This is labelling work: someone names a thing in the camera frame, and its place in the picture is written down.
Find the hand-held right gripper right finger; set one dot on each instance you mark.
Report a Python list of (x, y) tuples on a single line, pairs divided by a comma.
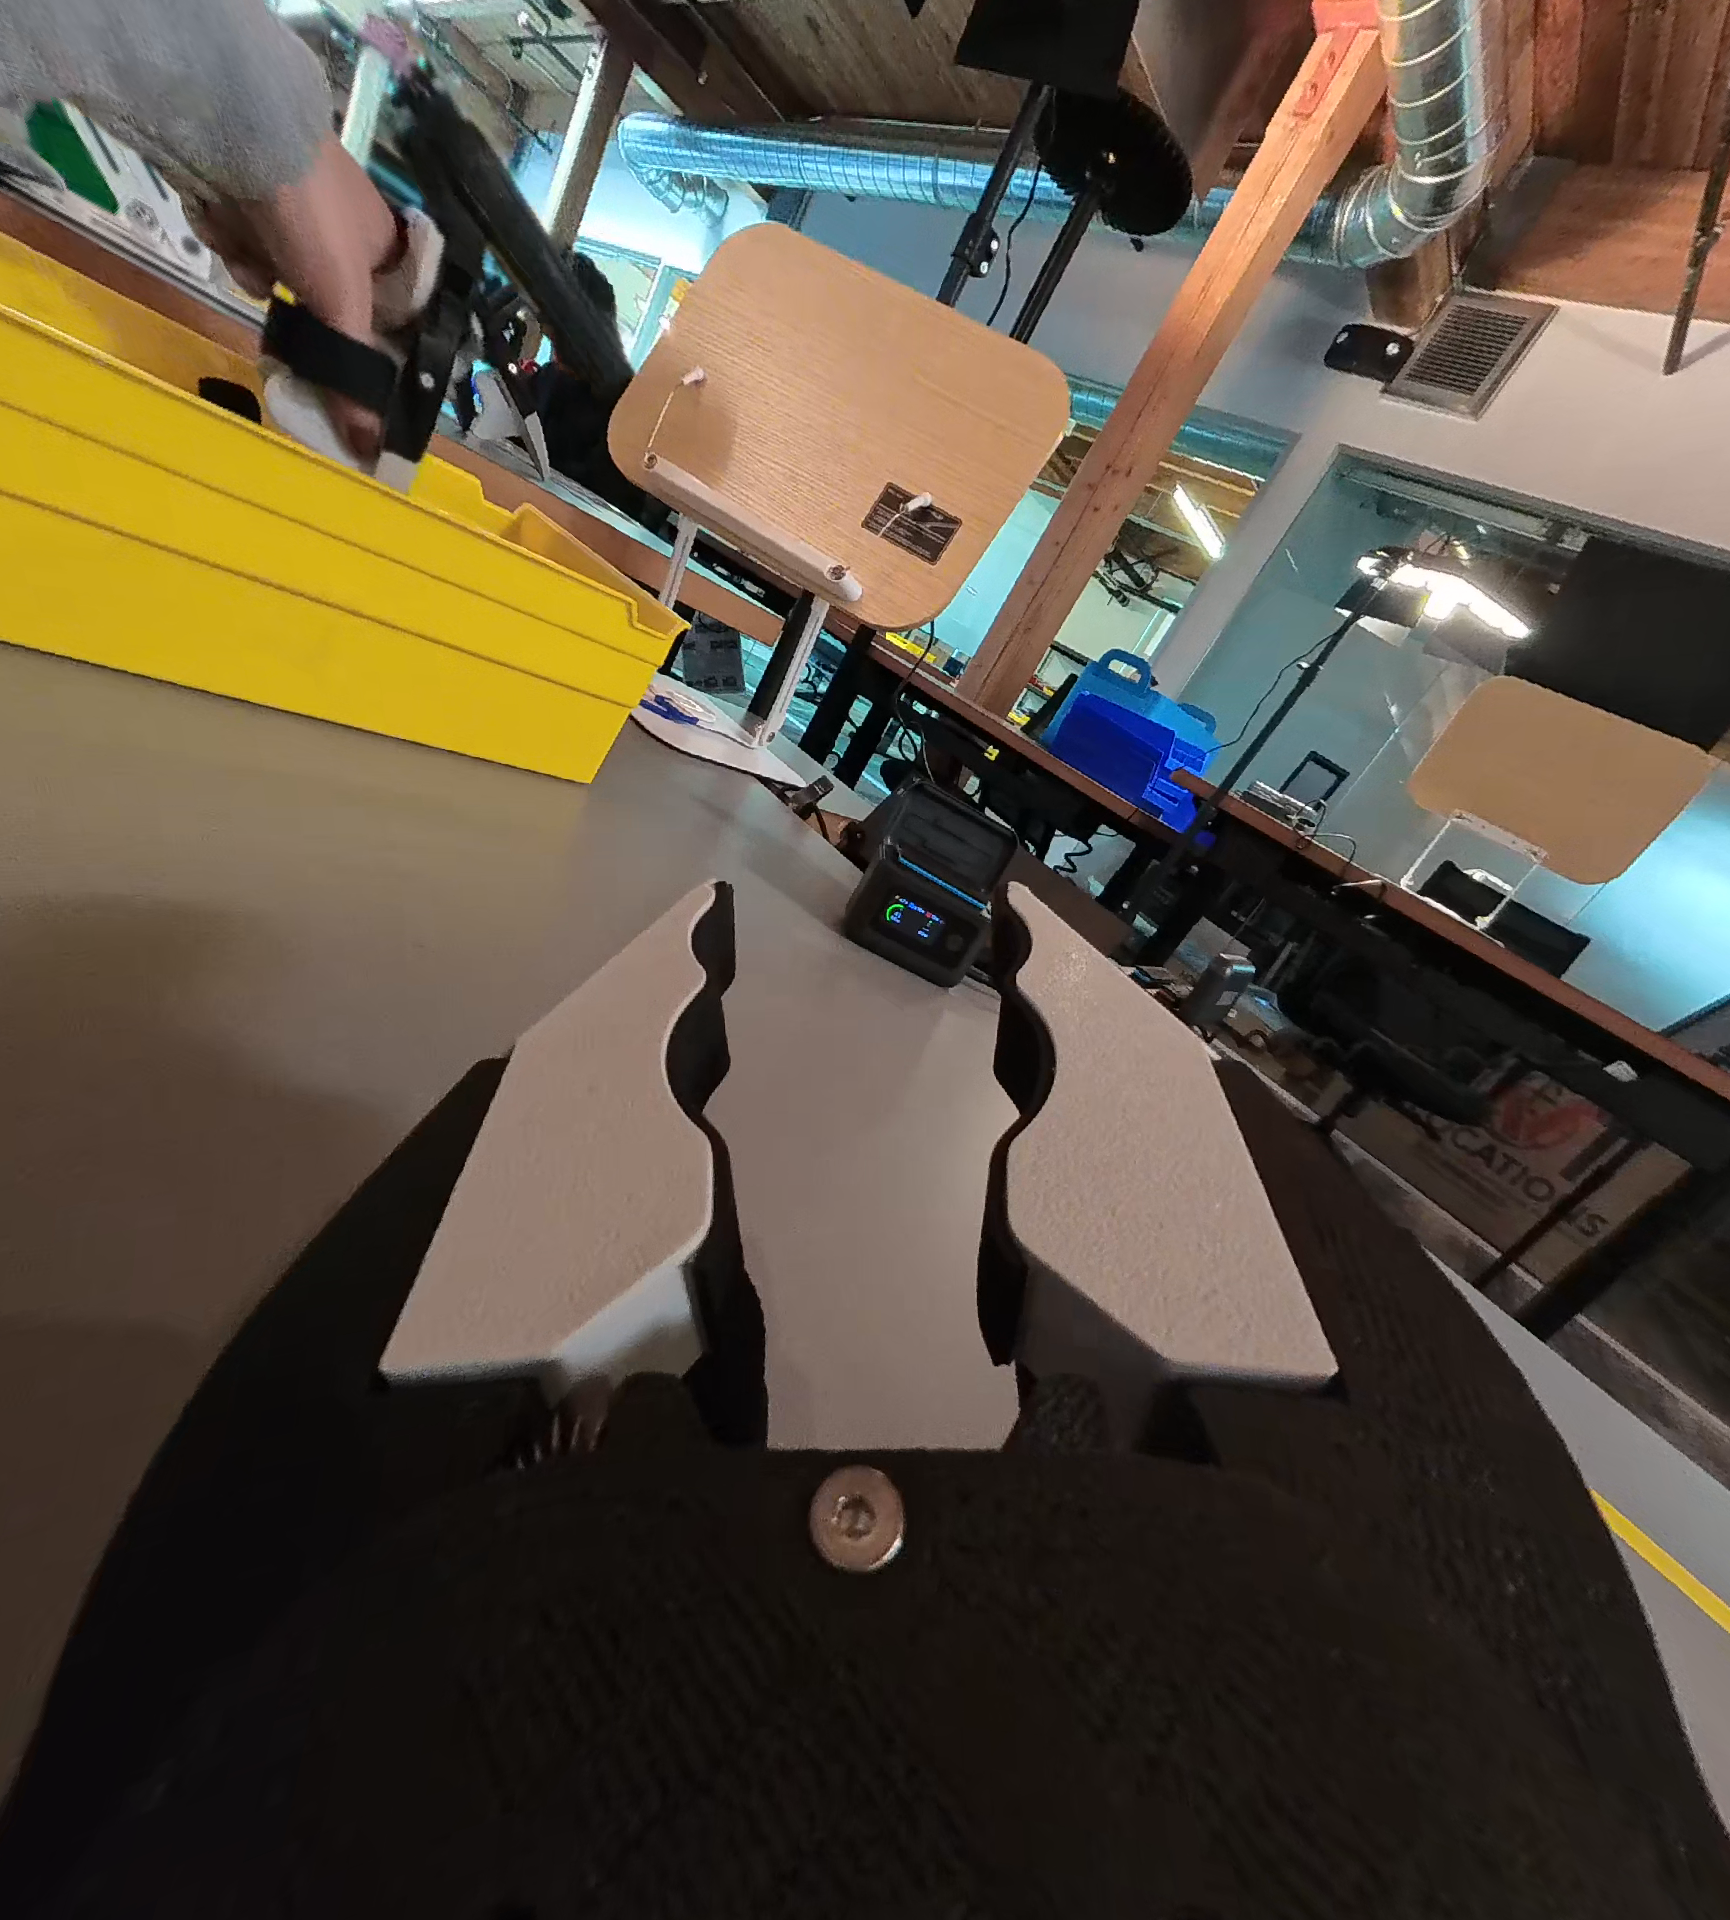
[(1165, 1200)]

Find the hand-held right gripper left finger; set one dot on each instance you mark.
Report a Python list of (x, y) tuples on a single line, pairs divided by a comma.
[(565, 1200)]

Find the yellow plastic bin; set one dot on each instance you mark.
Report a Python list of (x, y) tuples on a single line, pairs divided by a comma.
[(54, 481), (54, 600), (54, 382)]

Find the person's left hand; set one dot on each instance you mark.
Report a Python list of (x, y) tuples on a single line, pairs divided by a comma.
[(311, 254)]

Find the labelled wooden board on stand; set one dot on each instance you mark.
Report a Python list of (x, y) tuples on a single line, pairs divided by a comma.
[(834, 390)]

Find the brown cardboard box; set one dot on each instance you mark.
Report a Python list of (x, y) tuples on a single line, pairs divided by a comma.
[(1540, 1185)]

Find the green yellow bin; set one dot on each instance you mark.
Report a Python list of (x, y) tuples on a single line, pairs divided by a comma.
[(69, 157)]

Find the blue plastic case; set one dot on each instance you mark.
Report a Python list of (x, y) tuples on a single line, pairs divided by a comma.
[(1105, 735)]

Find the plain wooden board on stand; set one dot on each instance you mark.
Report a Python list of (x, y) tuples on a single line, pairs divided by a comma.
[(1556, 765)]

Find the black overhead tripod rig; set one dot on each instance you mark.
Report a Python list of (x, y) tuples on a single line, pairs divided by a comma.
[(1105, 164)]

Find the yellow tape strip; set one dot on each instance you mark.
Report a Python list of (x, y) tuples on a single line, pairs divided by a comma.
[(1704, 1597)]

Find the studio light on stand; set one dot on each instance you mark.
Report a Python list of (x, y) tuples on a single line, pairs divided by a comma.
[(1420, 578)]

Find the black panel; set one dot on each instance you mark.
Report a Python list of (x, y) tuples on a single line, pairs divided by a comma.
[(1659, 629)]

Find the silver air duct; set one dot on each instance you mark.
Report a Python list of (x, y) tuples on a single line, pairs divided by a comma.
[(834, 157), (1224, 436)]

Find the wooden post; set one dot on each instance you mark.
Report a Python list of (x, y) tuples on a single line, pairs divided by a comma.
[(1151, 421)]

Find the black wall speaker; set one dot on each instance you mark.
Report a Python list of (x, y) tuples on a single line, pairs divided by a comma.
[(1369, 347)]

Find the wall vent grille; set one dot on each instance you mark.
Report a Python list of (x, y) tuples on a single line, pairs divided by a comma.
[(1466, 347)]

